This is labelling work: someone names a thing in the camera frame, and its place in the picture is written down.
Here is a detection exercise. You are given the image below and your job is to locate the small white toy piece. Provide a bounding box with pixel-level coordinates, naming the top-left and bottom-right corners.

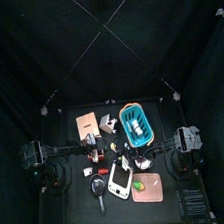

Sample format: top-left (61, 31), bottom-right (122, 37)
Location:
top-left (83, 166), bottom-right (95, 177)

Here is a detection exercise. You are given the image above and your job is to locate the small red toy cylinder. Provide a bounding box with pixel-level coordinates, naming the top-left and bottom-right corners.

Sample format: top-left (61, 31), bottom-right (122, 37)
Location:
top-left (97, 167), bottom-right (111, 177)

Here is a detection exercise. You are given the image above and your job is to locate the red and white toy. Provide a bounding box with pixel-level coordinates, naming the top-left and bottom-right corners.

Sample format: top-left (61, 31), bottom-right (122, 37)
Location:
top-left (86, 150), bottom-right (106, 165)

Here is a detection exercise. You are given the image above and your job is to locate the toy pan with black lid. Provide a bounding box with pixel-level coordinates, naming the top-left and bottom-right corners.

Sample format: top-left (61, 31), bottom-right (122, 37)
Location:
top-left (87, 171), bottom-right (112, 217)

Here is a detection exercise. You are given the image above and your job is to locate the white frame corner bracket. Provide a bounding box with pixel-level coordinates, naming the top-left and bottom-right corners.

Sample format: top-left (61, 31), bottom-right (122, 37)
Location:
top-left (172, 90), bottom-right (182, 102)
top-left (40, 105), bottom-right (50, 117)
top-left (214, 6), bottom-right (224, 19)

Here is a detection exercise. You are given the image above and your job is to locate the teal basket with orange handle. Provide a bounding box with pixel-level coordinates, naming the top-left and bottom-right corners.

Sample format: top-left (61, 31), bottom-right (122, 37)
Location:
top-left (116, 100), bottom-right (157, 151)

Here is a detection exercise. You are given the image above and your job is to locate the white toy carton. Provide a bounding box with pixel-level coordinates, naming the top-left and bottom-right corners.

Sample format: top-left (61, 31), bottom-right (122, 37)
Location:
top-left (96, 112), bottom-right (120, 137)

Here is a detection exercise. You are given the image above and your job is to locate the small white toy block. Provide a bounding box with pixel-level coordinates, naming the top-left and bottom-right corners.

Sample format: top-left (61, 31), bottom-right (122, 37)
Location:
top-left (128, 118), bottom-right (139, 130)
top-left (132, 125), bottom-right (145, 137)

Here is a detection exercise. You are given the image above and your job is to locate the pink plastic plate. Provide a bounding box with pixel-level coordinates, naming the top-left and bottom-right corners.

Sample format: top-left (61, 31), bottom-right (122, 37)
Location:
top-left (128, 170), bottom-right (166, 207)

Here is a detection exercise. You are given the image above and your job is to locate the yellow toy corn with husk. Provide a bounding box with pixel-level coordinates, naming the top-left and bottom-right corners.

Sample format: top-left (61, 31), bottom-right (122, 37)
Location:
top-left (137, 181), bottom-right (146, 193)

